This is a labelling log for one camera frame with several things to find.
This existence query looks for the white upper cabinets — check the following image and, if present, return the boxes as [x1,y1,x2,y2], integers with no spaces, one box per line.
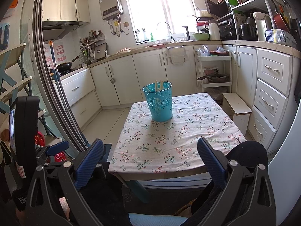
[41,0,91,24]

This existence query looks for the floral tablecloth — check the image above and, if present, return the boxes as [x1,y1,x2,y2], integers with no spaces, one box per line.
[109,93,247,175]

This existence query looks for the range hood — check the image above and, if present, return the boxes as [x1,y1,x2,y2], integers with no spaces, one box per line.
[42,21,83,40]

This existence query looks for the white electric water boiler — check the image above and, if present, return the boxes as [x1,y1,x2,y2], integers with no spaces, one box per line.
[253,12,273,42]

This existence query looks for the red printed bag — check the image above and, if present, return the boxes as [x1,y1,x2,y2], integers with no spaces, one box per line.
[35,132,45,147]
[54,152,67,163]

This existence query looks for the white folding shelf rack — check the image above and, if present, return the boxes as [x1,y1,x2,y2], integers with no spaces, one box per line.
[0,42,47,146]

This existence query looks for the kitchen window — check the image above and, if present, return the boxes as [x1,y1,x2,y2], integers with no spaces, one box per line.
[123,0,200,44]

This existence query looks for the black wok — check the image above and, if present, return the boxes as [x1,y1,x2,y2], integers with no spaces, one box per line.
[57,56,80,73]

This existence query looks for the white trolley cart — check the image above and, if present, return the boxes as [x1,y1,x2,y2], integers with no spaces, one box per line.
[195,46,233,95]

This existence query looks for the white thermos jug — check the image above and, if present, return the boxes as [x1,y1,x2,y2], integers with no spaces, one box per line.
[209,22,221,41]

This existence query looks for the pile of wooden chopsticks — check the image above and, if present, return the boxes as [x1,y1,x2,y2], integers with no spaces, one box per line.
[144,79,164,92]

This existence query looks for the white countertop shelf rack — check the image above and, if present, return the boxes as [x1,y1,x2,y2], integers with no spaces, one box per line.
[230,0,278,42]

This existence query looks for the teal perforated plastic basket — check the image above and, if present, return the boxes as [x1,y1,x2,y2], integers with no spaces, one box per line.
[142,82,174,122]

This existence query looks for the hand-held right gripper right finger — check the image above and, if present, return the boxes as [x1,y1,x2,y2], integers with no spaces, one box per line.
[197,137,277,226]

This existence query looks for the white step stool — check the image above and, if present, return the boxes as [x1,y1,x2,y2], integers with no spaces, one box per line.
[222,93,252,137]

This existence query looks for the black toaster oven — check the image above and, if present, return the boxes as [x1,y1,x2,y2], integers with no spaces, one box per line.
[217,20,239,40]

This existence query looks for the chrome sink faucet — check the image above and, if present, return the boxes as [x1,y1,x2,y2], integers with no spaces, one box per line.
[156,21,175,43]

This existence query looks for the white gas water heater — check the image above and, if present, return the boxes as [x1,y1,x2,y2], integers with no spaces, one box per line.
[98,0,124,21]

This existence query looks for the black microwave oven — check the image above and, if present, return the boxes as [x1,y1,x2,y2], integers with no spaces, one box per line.
[204,0,232,18]

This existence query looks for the red frying pan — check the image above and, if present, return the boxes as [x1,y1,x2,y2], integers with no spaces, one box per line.
[273,2,291,34]

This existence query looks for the white kitchen base cabinets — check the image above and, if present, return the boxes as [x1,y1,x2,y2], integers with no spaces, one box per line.
[54,41,301,153]

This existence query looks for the white hanging bag holder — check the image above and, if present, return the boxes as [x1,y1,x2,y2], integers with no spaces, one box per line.
[165,46,189,65]

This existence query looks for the stack of pots and bowls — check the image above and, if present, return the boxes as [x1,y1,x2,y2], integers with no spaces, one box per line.
[195,9,214,34]

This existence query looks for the blue chair cushion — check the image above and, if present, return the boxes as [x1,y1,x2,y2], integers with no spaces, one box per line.
[128,213,189,226]

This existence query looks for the black rice cooker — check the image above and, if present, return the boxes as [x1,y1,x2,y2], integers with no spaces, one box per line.
[239,16,258,40]

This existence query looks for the wall utensil rack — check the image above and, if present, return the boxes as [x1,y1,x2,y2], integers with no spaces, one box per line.
[79,29,108,64]

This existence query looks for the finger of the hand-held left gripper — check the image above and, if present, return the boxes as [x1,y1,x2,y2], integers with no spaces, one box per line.
[36,140,71,163]

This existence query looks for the lidded cooking pot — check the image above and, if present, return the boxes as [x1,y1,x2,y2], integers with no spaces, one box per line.
[197,69,229,83]

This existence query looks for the blue snack bag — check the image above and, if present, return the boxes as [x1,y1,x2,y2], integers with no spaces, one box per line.
[266,29,297,47]

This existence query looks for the grey sliding door frame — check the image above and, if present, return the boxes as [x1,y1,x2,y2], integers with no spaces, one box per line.
[30,0,94,153]

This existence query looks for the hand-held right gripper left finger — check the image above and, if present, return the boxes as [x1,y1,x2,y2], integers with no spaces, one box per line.
[25,138,106,226]

